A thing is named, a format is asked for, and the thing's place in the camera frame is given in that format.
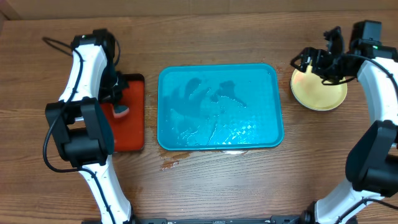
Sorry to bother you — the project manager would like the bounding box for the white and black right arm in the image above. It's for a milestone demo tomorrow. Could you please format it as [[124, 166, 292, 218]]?
[[296, 44, 397, 223]]

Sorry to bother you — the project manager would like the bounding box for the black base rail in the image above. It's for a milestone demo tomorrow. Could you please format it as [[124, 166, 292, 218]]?
[[124, 215, 315, 224]]

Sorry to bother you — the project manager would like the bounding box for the green and pink sponge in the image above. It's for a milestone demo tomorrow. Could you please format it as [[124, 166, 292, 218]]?
[[113, 104, 129, 118]]

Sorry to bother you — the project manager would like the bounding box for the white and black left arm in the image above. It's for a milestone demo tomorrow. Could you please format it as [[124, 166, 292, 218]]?
[[43, 29, 133, 223]]

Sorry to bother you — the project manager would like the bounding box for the black tray with red liquid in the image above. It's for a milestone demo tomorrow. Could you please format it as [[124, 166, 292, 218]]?
[[101, 73, 145, 152]]

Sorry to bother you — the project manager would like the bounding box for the yellow plate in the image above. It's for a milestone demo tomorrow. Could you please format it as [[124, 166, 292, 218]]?
[[290, 66, 348, 111]]

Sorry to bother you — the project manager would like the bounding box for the teal plastic tray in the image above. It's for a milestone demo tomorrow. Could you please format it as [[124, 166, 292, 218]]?
[[157, 63, 284, 151]]

